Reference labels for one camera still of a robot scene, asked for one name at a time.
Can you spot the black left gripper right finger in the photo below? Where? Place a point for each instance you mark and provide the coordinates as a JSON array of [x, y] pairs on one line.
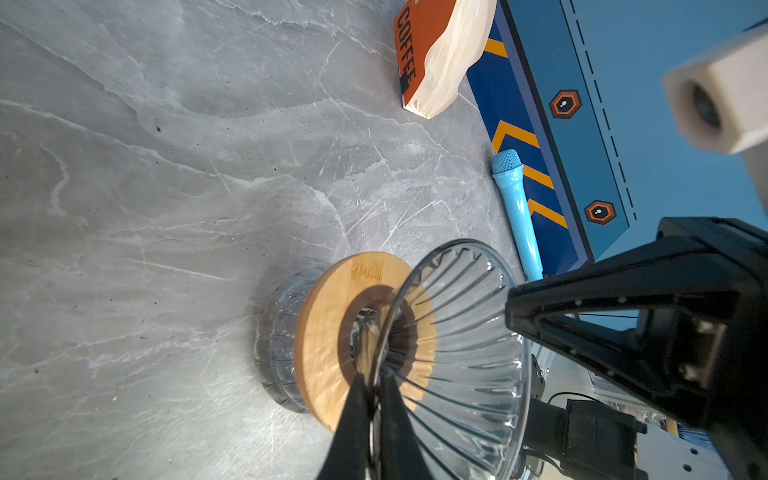
[[400, 457]]

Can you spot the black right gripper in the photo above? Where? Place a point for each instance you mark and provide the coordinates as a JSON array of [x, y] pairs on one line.
[[702, 356]]

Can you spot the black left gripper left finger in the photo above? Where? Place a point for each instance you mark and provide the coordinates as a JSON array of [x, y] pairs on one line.
[[347, 458]]

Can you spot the wooden ring holder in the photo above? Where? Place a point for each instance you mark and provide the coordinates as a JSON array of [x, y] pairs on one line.
[[323, 358]]

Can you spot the grey glass dripper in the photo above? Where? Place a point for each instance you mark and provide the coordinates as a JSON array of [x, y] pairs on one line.
[[464, 376]]

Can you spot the grey glass pitcher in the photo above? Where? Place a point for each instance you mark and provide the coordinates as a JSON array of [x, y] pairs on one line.
[[275, 335]]

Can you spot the coffee filter pack orange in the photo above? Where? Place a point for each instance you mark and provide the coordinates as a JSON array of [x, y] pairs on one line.
[[437, 41]]

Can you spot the light blue cylinder roll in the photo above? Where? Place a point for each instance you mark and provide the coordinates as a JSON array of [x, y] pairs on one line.
[[508, 174]]

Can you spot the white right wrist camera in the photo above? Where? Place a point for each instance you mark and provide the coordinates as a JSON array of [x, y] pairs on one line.
[[719, 101]]

